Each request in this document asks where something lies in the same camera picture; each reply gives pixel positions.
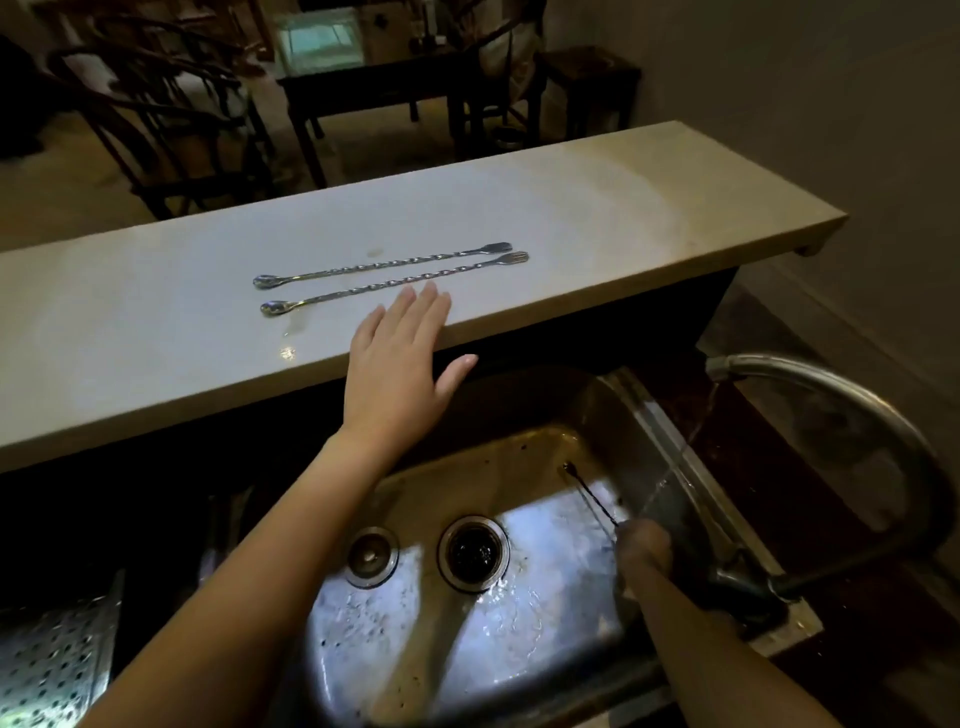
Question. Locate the person's left forearm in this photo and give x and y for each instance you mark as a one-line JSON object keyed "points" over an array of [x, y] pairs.
{"points": [[247, 585]]}

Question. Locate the person's right hand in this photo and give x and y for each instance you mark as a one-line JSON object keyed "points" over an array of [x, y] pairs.
{"points": [[642, 544]]}

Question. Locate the dark wooden stool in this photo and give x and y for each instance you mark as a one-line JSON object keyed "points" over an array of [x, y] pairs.
{"points": [[596, 82]]}

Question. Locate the round metal sink plug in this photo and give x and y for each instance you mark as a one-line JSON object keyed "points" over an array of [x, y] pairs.
{"points": [[370, 556]]}

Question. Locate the sink drain strainer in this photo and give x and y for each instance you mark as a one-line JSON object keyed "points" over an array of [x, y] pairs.
{"points": [[473, 553]]}

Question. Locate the person's left middle finger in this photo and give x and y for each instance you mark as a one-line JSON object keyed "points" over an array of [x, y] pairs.
{"points": [[420, 309]]}

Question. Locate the perforated metal drain tray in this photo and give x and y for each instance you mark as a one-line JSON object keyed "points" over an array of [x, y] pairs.
{"points": [[52, 660]]}

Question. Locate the person's left hand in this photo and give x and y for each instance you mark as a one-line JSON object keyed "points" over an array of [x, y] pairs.
{"points": [[390, 375]]}

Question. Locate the person's right forearm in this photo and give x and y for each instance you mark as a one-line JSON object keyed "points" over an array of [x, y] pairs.
{"points": [[712, 652]]}

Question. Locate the person's left little finger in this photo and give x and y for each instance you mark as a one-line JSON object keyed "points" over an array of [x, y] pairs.
{"points": [[363, 334]]}

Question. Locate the twisted metal bar spoon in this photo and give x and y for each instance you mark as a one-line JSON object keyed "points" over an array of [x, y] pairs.
{"points": [[590, 495], [394, 283], [382, 265]]}

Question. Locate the dark wooden chair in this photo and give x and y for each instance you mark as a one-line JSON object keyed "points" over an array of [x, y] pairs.
{"points": [[499, 67], [165, 112]]}

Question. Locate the curved metal faucet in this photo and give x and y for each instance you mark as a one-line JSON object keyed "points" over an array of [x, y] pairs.
{"points": [[892, 442]]}

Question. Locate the stainless steel sink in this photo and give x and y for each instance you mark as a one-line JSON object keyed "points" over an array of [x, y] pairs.
{"points": [[480, 570]]}

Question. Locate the dark wooden table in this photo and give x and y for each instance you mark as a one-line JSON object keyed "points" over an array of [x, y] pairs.
{"points": [[367, 86]]}

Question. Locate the person's left thumb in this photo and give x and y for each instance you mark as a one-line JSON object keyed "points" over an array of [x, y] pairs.
{"points": [[456, 373]]}

